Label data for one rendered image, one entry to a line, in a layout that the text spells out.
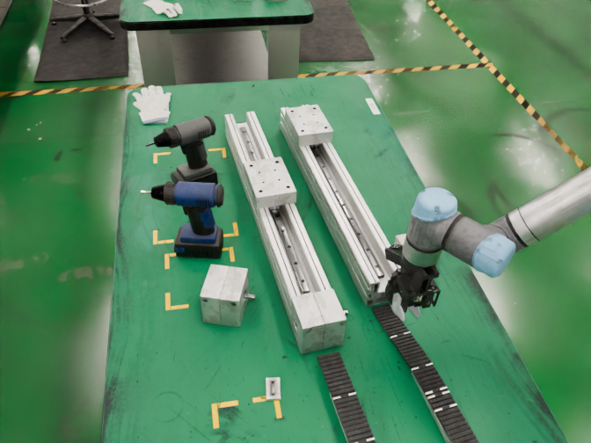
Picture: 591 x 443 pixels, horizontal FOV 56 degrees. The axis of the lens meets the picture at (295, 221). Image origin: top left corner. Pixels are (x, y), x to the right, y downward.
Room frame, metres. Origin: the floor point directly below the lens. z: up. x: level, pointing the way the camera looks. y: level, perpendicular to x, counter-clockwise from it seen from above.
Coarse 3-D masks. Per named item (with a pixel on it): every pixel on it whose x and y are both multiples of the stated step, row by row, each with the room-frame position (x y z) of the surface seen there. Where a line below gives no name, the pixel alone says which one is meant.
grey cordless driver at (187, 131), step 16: (176, 128) 1.27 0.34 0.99; (192, 128) 1.28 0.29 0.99; (208, 128) 1.30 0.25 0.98; (160, 144) 1.23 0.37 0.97; (176, 144) 1.24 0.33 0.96; (192, 144) 1.27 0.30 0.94; (192, 160) 1.28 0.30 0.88; (176, 176) 1.27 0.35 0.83; (192, 176) 1.26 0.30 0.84; (208, 176) 1.29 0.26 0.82
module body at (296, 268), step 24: (240, 144) 1.40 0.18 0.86; (264, 144) 1.40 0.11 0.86; (240, 168) 1.33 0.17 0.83; (264, 216) 1.07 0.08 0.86; (288, 216) 1.09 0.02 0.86; (264, 240) 1.04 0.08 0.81; (288, 240) 1.02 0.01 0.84; (288, 264) 0.91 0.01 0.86; (312, 264) 0.91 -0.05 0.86; (288, 288) 0.83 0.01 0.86; (312, 288) 0.87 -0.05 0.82; (288, 312) 0.81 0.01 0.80
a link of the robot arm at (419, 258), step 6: (408, 246) 0.77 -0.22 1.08; (408, 252) 0.76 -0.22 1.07; (414, 252) 0.75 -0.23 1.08; (420, 252) 0.75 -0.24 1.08; (438, 252) 0.75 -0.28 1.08; (408, 258) 0.76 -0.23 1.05; (414, 258) 0.75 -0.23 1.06; (420, 258) 0.75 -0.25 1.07; (426, 258) 0.75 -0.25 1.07; (432, 258) 0.75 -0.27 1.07; (438, 258) 0.76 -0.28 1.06; (414, 264) 0.75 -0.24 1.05; (420, 264) 0.75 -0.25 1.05; (426, 264) 0.75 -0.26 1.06; (432, 264) 0.75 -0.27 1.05
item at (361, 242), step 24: (288, 144) 1.52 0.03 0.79; (312, 168) 1.29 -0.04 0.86; (336, 168) 1.30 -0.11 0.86; (312, 192) 1.27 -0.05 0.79; (336, 192) 1.22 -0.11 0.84; (336, 216) 1.09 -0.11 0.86; (360, 216) 1.11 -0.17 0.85; (336, 240) 1.06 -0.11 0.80; (360, 240) 1.03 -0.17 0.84; (384, 240) 1.00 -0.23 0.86; (360, 264) 0.92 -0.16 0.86; (384, 264) 0.95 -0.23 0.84; (360, 288) 0.90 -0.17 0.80; (384, 288) 0.88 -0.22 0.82
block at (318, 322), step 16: (304, 304) 0.78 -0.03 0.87; (320, 304) 0.78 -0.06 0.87; (336, 304) 0.78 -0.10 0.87; (304, 320) 0.74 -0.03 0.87; (320, 320) 0.74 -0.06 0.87; (336, 320) 0.74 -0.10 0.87; (304, 336) 0.72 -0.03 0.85; (320, 336) 0.73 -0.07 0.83; (336, 336) 0.74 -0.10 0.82; (304, 352) 0.72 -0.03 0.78
